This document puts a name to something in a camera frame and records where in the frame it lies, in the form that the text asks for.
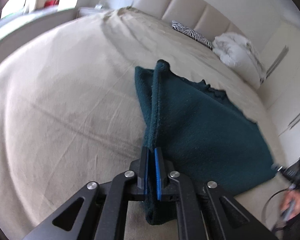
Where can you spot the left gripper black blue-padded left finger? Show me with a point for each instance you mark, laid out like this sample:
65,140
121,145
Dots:
97,211

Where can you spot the tissue box on nightstand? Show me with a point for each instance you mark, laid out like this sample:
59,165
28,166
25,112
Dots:
100,6

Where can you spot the person's right hand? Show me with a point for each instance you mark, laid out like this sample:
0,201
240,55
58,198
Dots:
290,205

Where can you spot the zebra print pillow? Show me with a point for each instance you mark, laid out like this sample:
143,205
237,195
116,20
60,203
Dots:
191,34

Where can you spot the beige padded headboard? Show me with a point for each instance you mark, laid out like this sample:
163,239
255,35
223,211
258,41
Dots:
195,14

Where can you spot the dark teal knit sweater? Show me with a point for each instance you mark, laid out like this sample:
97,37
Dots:
201,131

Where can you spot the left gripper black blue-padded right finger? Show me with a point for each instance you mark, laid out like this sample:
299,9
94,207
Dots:
205,211

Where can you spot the white wardrobe with black handles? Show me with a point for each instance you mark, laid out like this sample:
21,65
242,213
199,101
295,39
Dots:
280,92

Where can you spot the white folded duvet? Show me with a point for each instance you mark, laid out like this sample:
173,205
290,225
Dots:
238,53

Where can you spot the red box on sill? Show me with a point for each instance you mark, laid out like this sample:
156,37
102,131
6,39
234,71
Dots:
50,3

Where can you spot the white nightstand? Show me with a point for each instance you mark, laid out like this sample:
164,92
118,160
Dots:
88,11

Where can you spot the beige bed sheet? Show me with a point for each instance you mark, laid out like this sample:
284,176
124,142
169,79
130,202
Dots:
69,112

